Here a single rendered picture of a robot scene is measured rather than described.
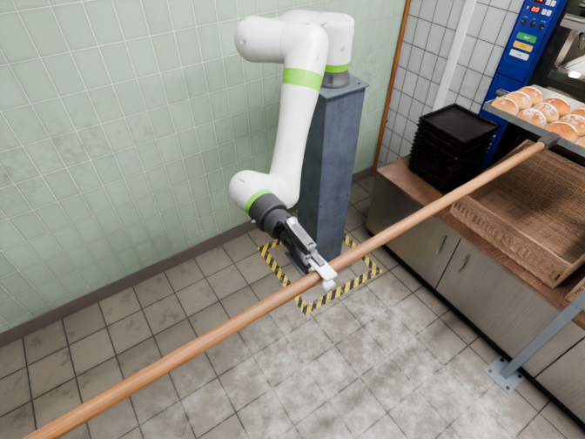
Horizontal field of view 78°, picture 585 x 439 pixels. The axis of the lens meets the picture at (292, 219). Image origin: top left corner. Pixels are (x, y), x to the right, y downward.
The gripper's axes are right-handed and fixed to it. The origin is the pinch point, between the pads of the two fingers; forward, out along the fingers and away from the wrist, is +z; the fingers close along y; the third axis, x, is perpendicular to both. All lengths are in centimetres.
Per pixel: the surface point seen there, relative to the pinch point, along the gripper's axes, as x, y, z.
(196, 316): 20, 120, -80
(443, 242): -100, 75, -20
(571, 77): -155, 3, -23
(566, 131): -101, -2, 1
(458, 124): -128, 30, -51
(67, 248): 62, 73, -123
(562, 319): -95, 61, 38
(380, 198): -101, 79, -66
